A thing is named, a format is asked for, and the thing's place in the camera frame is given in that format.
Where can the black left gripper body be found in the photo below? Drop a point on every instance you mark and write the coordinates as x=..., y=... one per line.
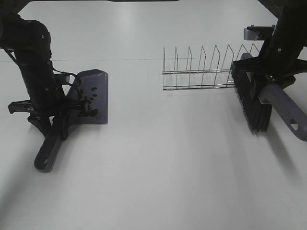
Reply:
x=40, y=117

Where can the purple hand brush black bristles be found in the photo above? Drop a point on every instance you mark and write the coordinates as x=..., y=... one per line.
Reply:
x=259, y=94

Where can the purple plastic dustpan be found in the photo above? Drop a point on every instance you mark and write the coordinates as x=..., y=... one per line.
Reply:
x=48, y=152

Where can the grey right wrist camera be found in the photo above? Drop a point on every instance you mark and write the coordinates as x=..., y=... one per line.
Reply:
x=254, y=33

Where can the pile of coffee beans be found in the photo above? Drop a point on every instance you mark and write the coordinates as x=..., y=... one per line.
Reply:
x=88, y=100

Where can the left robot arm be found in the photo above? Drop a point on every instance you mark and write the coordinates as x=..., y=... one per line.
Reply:
x=27, y=43

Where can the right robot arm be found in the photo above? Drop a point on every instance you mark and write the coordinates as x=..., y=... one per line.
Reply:
x=282, y=44

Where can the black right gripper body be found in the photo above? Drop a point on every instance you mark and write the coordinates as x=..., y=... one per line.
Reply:
x=283, y=78

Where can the chrome wire dish rack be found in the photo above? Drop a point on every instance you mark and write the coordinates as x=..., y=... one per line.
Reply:
x=207, y=70

